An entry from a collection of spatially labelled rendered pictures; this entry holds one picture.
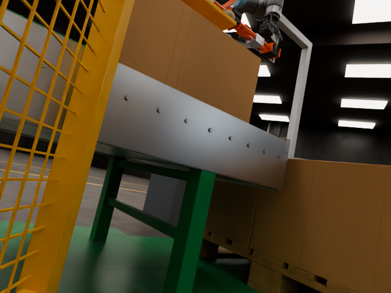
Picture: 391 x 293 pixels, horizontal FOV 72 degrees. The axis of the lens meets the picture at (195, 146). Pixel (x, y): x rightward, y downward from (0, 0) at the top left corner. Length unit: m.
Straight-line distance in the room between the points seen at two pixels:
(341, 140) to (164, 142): 12.77
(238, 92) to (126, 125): 0.59
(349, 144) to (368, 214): 12.32
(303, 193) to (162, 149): 0.62
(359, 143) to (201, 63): 12.54
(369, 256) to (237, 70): 0.78
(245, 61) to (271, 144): 0.37
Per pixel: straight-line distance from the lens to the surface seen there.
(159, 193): 2.12
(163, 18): 0.96
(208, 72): 1.03
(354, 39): 6.43
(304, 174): 1.13
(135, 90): 0.68
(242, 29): 1.53
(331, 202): 1.08
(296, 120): 4.92
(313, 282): 1.11
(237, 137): 0.89
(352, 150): 13.28
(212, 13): 1.24
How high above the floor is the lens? 0.36
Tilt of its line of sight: 8 degrees up
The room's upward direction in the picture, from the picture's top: 12 degrees clockwise
